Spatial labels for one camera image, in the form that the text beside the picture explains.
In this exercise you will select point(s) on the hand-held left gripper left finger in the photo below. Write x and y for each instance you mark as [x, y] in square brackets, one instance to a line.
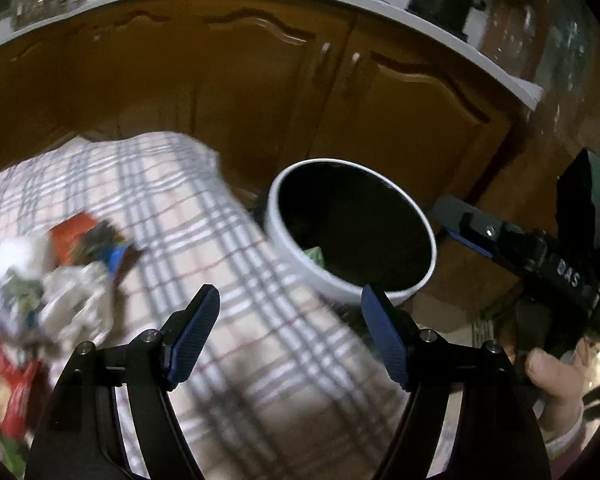
[195, 331]

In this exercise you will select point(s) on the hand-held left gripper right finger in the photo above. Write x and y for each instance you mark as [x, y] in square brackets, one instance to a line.
[385, 331]

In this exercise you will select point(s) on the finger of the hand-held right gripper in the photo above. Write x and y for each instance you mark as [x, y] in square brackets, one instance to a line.
[467, 241]

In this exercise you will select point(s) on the green wrapper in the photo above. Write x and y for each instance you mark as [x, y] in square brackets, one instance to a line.
[314, 256]

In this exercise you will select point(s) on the white round waste bin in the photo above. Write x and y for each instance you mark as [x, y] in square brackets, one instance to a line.
[300, 266]

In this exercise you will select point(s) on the blue wrapper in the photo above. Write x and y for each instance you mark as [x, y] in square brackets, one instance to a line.
[116, 257]

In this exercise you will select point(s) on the orange-red snack wrapper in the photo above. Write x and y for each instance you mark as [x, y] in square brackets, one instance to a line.
[72, 232]

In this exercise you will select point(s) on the printed wrapper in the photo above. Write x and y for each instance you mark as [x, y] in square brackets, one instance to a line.
[10, 305]

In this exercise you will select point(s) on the red snack packet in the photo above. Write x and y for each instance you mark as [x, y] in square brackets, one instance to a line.
[12, 385]

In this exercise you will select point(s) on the white tissue ball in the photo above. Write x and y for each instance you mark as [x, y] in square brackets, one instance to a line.
[17, 257]

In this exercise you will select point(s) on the person's right forearm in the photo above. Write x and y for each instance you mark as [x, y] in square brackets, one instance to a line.
[565, 445]

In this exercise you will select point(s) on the person's right hand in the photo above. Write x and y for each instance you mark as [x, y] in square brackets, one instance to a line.
[555, 380]

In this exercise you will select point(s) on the plaid checked cloth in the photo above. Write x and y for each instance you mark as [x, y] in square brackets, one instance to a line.
[260, 350]

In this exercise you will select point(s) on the wooden base cabinet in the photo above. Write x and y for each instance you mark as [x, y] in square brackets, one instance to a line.
[405, 110]

